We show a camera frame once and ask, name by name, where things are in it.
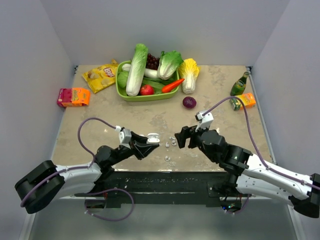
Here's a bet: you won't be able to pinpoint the green lettuce head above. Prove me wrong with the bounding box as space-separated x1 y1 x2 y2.
157 50 184 80

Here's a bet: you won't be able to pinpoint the green plastic tray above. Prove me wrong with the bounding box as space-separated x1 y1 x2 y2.
115 60 180 102

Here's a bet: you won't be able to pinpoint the yellow Lays chips bag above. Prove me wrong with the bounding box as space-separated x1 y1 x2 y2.
82 59 119 94

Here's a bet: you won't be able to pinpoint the dark purple grapes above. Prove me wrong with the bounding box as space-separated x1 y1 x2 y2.
146 53 160 70

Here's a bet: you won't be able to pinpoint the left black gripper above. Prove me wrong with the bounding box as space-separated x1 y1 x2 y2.
109 131 159 166

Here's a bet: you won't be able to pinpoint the yellow cabbage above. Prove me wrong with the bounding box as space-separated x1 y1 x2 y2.
178 58 201 95

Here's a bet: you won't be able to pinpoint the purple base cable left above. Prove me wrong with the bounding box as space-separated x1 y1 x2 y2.
79 188 135 222

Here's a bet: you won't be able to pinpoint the red apple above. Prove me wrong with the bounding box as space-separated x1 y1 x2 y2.
139 84 155 96

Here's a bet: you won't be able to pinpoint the long napa cabbage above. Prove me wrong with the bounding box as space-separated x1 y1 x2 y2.
126 43 148 97

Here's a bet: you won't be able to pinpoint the orange green juice carton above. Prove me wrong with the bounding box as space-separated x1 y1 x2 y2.
229 93 256 111

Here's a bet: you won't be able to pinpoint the white radish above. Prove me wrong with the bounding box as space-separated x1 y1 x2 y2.
122 63 159 79

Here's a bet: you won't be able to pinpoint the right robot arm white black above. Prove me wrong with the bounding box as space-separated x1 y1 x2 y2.
174 126 320 218

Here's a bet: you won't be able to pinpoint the green round vegetable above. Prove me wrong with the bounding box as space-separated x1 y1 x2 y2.
117 71 129 88

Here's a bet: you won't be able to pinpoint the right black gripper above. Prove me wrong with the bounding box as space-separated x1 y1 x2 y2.
174 121 218 163

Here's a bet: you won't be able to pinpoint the purple onion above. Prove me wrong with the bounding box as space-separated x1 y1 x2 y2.
182 96 197 109

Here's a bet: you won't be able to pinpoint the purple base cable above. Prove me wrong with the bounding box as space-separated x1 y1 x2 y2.
79 188 135 222
223 194 252 216

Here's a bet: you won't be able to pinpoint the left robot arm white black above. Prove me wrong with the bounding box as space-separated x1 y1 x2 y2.
14 128 160 214

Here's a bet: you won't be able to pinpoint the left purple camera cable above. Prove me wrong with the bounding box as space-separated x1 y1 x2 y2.
19 117 120 208

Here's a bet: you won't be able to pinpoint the orange carrot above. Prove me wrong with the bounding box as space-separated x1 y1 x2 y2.
161 78 185 94

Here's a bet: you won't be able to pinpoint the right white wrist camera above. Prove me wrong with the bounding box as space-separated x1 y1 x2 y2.
195 110 214 132

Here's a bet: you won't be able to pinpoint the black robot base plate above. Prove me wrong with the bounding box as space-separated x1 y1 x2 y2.
79 171 246 212

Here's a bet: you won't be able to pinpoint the pink orange snack box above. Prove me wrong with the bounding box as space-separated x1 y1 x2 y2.
56 87 91 108

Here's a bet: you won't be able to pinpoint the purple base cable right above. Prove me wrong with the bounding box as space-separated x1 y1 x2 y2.
223 194 252 216

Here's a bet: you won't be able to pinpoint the white gold-rimmed charging case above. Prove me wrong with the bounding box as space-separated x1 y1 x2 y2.
147 133 160 144

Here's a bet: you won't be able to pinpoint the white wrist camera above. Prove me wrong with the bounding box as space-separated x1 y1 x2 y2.
115 125 132 149
195 110 214 132

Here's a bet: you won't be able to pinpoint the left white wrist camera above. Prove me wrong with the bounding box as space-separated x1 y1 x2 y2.
115 125 132 149

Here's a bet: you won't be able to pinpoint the green leafy vegetable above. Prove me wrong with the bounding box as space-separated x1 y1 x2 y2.
141 77 175 95

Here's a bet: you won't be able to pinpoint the green glass bottle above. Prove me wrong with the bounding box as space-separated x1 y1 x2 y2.
230 71 250 96

